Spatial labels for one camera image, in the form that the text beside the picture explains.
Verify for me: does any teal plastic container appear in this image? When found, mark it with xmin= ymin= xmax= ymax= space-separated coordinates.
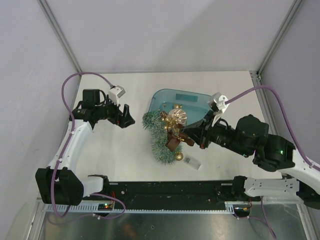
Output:
xmin=148 ymin=88 xmax=211 ymax=125

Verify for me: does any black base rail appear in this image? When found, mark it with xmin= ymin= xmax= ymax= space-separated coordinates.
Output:
xmin=82 ymin=178 xmax=261 ymax=211

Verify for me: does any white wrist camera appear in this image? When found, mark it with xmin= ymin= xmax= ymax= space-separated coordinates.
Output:
xmin=108 ymin=85 xmax=126 ymax=106
xmin=207 ymin=92 xmax=229 ymax=121

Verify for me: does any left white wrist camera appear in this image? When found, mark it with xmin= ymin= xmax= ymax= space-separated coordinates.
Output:
xmin=108 ymin=85 xmax=126 ymax=106

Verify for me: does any small frosted christmas tree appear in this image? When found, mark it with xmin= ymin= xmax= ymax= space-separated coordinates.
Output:
xmin=142 ymin=111 xmax=183 ymax=165

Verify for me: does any right aluminium corner post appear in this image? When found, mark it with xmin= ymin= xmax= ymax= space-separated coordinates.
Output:
xmin=256 ymin=0 xmax=306 ymax=76

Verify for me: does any aluminium corner post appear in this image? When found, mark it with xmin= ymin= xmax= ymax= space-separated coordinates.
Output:
xmin=256 ymin=0 xmax=306 ymax=76
xmin=37 ymin=0 xmax=82 ymax=73

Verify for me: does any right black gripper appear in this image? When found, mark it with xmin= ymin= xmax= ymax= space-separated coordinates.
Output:
xmin=180 ymin=110 xmax=251 ymax=157

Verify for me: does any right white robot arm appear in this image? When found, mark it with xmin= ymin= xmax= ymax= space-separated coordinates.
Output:
xmin=181 ymin=111 xmax=320 ymax=209

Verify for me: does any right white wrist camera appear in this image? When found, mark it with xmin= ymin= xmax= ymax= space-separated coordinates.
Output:
xmin=207 ymin=92 xmax=229 ymax=121

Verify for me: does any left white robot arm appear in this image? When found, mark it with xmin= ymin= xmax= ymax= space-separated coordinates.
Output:
xmin=35 ymin=86 xmax=135 ymax=206

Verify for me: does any grey slotted cable duct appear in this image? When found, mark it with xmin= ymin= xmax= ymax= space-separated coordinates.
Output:
xmin=44 ymin=201 xmax=251 ymax=214

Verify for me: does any gold striped bauble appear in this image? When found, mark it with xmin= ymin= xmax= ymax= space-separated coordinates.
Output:
xmin=168 ymin=108 xmax=188 ymax=126

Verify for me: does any small gold ball ornament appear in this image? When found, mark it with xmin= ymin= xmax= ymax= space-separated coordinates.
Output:
xmin=173 ymin=104 xmax=182 ymax=110
xmin=174 ymin=151 xmax=184 ymax=161

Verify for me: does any left aluminium corner post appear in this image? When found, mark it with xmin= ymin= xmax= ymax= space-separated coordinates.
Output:
xmin=37 ymin=0 xmax=82 ymax=73

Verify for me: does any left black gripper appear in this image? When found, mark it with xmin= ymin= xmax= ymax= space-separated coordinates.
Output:
xmin=95 ymin=95 xmax=135 ymax=128

